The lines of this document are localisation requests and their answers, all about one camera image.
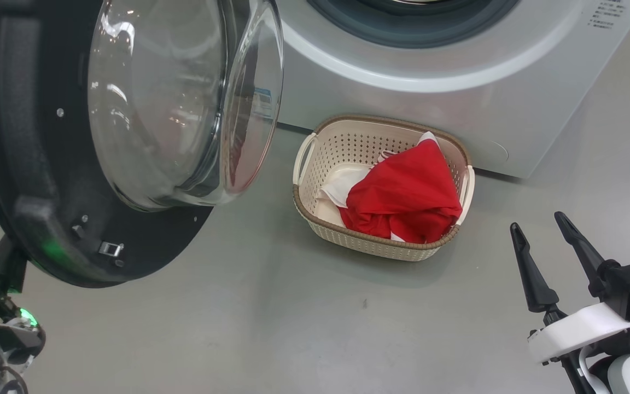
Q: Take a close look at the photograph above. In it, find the grey rubber door gasket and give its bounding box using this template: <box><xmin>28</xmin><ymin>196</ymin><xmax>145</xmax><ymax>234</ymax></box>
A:
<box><xmin>307</xmin><ymin>0</ymin><xmax>521</xmax><ymax>49</ymax></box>

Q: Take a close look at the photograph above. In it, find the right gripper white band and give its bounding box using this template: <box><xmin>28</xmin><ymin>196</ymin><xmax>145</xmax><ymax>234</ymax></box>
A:
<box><xmin>510</xmin><ymin>211</ymin><xmax>630</xmax><ymax>366</ymax></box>

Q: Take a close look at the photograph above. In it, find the red and white garment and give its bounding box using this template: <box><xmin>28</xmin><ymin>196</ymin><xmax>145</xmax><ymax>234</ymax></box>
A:
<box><xmin>315</xmin><ymin>131</ymin><xmax>463</xmax><ymax>245</ymax></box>

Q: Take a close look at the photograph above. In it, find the black round glass washer door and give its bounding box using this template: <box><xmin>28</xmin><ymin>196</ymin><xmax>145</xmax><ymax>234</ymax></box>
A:
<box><xmin>0</xmin><ymin>0</ymin><xmax>285</xmax><ymax>288</ymax></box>

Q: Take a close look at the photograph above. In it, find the blue energy label sticker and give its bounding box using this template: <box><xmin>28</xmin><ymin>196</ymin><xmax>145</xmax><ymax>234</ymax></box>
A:
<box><xmin>252</xmin><ymin>88</ymin><xmax>275</xmax><ymax>120</ymax></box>

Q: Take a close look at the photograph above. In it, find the white front-load washing machine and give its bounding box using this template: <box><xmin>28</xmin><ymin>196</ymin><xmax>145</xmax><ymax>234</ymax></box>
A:
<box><xmin>274</xmin><ymin>0</ymin><xmax>630</xmax><ymax>179</ymax></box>

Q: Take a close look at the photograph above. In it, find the cream basket with brown rim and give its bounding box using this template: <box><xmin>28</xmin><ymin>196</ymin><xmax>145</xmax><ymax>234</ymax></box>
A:
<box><xmin>292</xmin><ymin>114</ymin><xmax>476</xmax><ymax>262</ymax></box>

